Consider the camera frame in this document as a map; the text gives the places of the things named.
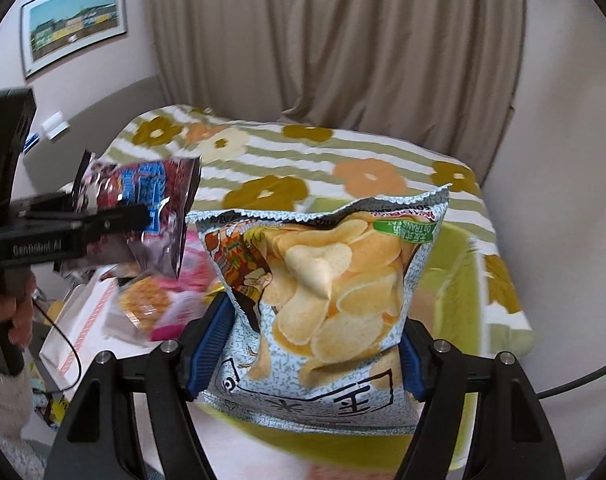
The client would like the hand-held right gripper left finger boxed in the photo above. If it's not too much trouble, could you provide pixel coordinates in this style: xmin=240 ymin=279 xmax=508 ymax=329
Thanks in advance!
xmin=43 ymin=292 xmax=234 ymax=480

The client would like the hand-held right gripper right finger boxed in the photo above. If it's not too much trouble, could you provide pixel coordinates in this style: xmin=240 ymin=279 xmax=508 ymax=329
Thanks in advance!
xmin=395 ymin=317 xmax=566 ymax=480

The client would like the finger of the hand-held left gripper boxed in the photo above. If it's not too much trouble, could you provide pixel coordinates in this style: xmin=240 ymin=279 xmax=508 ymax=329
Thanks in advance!
xmin=78 ymin=203 xmax=150 ymax=241

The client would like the red snack packet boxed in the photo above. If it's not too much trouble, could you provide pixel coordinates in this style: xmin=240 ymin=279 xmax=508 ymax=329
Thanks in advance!
xmin=73 ymin=150 xmax=202 ymax=281

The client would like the green storage box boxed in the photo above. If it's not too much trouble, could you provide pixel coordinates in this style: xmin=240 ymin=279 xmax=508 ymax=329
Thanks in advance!
xmin=193 ymin=222 xmax=489 ymax=480

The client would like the potato chip bag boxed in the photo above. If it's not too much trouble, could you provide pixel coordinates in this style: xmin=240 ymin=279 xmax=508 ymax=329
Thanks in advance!
xmin=195 ymin=185 xmax=451 ymax=436

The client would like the person's left forearm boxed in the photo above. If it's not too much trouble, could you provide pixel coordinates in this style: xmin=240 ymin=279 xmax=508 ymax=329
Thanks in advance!
xmin=0 ymin=359 xmax=34 ymax=443

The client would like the person's left hand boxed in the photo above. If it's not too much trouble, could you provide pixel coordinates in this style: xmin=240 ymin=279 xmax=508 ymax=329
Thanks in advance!
xmin=0 ymin=274 xmax=36 ymax=349

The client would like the pink snack packet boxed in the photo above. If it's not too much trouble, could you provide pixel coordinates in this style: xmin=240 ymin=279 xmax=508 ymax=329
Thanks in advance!
xmin=150 ymin=247 xmax=226 ymax=343

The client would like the yellow snack packet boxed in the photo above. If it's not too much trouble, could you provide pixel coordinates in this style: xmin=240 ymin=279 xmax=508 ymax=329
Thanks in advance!
xmin=117 ymin=277 xmax=176 ymax=333

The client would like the floral striped blanket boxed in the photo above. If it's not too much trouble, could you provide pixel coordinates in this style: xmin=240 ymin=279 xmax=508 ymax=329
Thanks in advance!
xmin=95 ymin=105 xmax=536 ymax=356

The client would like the beige curtain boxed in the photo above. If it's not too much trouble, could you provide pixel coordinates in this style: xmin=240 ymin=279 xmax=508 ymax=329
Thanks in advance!
xmin=140 ymin=0 xmax=528 ymax=173

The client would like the black cable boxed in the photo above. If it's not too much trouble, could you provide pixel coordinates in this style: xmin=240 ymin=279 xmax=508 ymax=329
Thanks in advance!
xmin=30 ymin=290 xmax=84 ymax=392
xmin=533 ymin=357 xmax=606 ymax=397

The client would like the white wall switch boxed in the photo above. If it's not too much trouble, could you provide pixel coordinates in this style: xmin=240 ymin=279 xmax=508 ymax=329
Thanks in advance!
xmin=40 ymin=114 xmax=70 ymax=139

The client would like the framed wall picture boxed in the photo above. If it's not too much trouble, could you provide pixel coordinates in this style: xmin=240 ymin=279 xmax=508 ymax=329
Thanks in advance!
xmin=20 ymin=0 xmax=128 ymax=80

